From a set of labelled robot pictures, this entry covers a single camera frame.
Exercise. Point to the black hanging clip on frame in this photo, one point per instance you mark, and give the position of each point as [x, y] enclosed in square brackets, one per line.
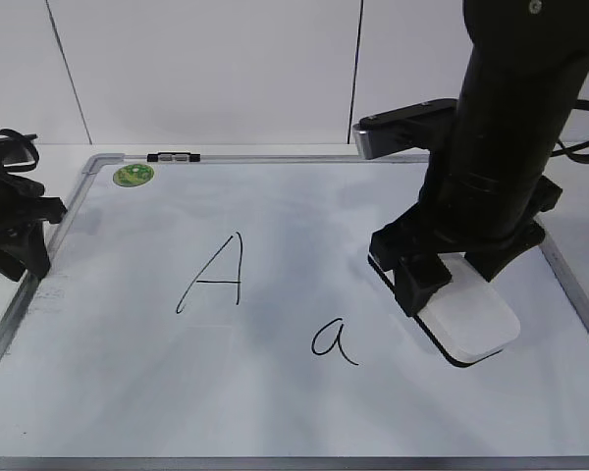
[170, 157]

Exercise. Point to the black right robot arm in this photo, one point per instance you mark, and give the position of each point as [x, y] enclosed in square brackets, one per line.
[488, 148]

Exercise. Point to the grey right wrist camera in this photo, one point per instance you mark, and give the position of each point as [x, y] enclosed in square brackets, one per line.
[423, 126]

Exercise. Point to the round green magnet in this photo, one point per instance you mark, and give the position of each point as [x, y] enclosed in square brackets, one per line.
[133, 175]

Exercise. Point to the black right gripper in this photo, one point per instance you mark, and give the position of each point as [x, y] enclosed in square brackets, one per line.
[421, 272]

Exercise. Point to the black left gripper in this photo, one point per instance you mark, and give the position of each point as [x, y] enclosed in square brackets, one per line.
[23, 206]

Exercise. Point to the white whiteboard with grey frame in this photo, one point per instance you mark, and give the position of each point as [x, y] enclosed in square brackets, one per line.
[225, 315]

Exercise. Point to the white whiteboard eraser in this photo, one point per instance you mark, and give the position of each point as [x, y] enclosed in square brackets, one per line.
[466, 321]

